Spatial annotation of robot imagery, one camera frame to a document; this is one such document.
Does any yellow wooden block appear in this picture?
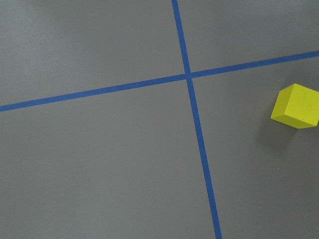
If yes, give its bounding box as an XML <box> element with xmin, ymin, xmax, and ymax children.
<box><xmin>271</xmin><ymin>84</ymin><xmax>319</xmax><ymax>129</ymax></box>

